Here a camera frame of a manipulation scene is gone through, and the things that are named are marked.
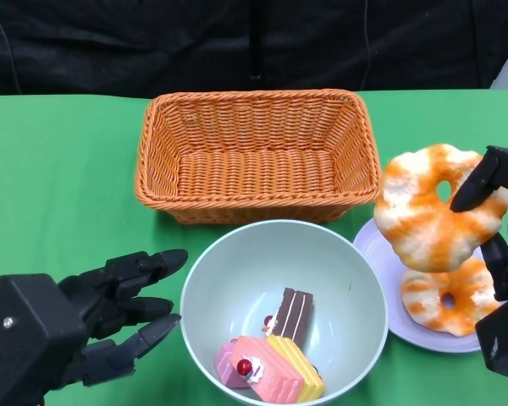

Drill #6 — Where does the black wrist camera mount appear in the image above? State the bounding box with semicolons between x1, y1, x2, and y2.
0;273;89;406
473;295;508;384

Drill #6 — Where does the lavender round plate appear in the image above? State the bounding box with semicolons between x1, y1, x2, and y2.
353;217;508;354

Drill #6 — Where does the pale green ribbed bowl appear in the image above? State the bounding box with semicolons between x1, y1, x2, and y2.
179;219;389;405

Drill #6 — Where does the thin backdrop cable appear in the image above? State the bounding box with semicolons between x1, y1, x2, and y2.
0;0;25;96
359;0;373;92

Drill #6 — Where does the pink and yellow layered cake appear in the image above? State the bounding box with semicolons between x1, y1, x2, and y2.
230;334;326;402

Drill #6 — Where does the black backdrop curtain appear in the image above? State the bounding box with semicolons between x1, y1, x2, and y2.
0;0;508;96

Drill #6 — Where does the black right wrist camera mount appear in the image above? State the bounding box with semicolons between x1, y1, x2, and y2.
473;295;508;384

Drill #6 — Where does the chocolate layered cake slice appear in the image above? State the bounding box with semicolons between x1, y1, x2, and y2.
262;287;316;347

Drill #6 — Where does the orange striped ring bread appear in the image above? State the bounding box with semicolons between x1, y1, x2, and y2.
400;257;508;339
373;143;508;272

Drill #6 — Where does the orange wicker basket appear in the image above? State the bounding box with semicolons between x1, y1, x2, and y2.
134;88;385;225

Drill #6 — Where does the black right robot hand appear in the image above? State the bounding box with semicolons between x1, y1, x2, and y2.
450;145;508;302

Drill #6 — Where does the green tablecloth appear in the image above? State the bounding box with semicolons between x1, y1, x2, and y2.
0;87;508;406

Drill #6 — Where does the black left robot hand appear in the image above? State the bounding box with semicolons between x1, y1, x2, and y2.
46;249;190;394

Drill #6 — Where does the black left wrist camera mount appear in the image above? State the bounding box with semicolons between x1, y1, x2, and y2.
0;273;89;406

